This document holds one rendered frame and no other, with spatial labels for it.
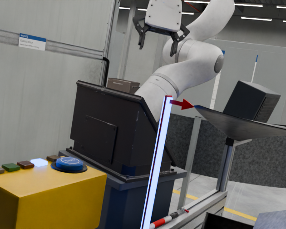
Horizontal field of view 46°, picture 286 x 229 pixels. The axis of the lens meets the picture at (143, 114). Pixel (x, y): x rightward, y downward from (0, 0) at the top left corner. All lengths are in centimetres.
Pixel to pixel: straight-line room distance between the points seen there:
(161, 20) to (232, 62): 592
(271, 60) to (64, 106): 489
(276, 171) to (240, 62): 440
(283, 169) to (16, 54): 199
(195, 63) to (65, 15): 143
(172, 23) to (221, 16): 36
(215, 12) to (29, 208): 103
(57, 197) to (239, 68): 645
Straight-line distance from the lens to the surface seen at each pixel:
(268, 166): 260
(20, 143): 233
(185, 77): 114
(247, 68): 678
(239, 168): 252
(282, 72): 669
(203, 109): 57
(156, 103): 106
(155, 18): 97
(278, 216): 65
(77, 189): 48
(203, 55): 115
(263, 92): 122
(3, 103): 219
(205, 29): 129
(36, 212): 44
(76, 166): 51
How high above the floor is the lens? 124
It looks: 8 degrees down
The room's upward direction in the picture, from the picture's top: 10 degrees clockwise
